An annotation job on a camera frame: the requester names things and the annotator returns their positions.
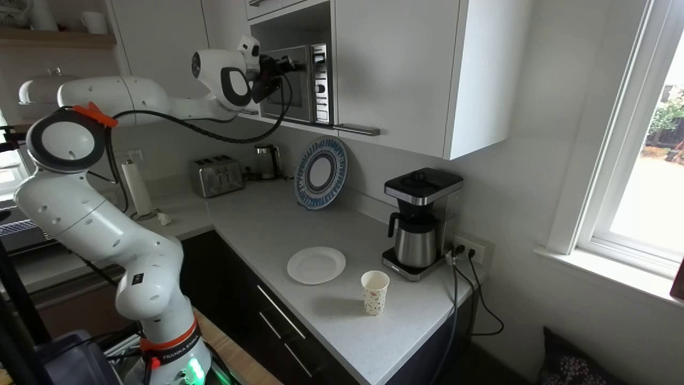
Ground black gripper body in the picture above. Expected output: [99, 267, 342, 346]
[255, 54, 293, 81]

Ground microwave door with glass window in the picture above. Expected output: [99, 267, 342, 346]
[259, 42, 317, 125]

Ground white cup with coloured speckles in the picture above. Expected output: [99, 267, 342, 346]
[359, 267, 390, 318]

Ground stainless steel microwave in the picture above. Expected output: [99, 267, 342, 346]
[247, 41, 334, 128]

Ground white cup on shelf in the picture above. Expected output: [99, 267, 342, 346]
[78, 8, 108, 36]

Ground black and steel coffee maker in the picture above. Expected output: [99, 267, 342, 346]
[380, 167, 465, 283]

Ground glass electric kettle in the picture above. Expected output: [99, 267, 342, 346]
[252, 143, 281, 181]

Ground white upper cabinet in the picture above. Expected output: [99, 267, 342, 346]
[330, 0, 533, 160]

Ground blue patterned decorative plate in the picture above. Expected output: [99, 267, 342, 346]
[293, 135, 352, 212]

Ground steel toaster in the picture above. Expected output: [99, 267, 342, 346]
[193, 155, 245, 202]

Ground white upright kitchen gadget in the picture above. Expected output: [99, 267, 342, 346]
[115, 159, 172, 229]

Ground plain white plate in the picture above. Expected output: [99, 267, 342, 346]
[284, 243, 349, 286]

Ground dark lower cabinet drawers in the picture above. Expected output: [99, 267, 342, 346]
[178, 229, 479, 385]

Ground white rounded appliance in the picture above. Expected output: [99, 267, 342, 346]
[16, 70, 72, 110]

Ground black tripod pole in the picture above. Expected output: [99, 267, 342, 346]
[0, 243, 48, 385]

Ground dark blue box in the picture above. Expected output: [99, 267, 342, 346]
[35, 327, 120, 385]

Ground white framed window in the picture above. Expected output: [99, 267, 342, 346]
[547, 0, 684, 281]

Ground dark patterned cushion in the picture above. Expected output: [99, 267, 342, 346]
[537, 325, 628, 385]

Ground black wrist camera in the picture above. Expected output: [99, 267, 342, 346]
[250, 70, 284, 104]

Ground steel cabinet handle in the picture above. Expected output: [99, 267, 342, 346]
[334, 121, 383, 137]

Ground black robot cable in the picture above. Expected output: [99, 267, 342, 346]
[104, 72, 295, 145]

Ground wooden wall shelf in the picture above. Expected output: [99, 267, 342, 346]
[0, 28, 115, 52]

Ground white double wall outlet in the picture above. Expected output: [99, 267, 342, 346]
[444, 233, 494, 267]

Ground grey blue power cord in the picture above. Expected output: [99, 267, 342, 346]
[429, 255, 462, 385]

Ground black power cord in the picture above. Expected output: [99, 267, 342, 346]
[462, 252, 508, 337]

